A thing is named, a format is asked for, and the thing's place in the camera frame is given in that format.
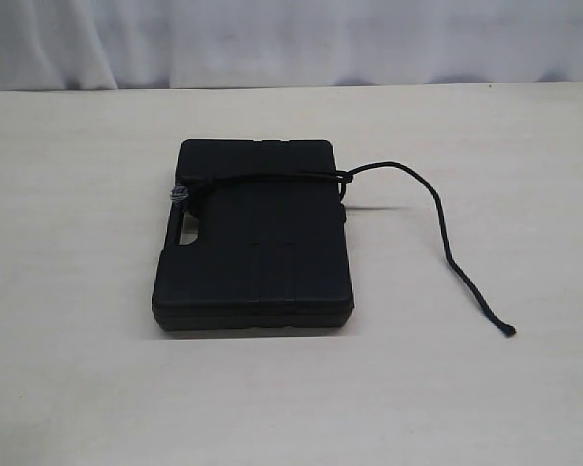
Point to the black plastic carry case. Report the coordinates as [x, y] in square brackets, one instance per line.
[255, 238]

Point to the white backdrop curtain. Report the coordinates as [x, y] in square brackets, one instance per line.
[90, 45]

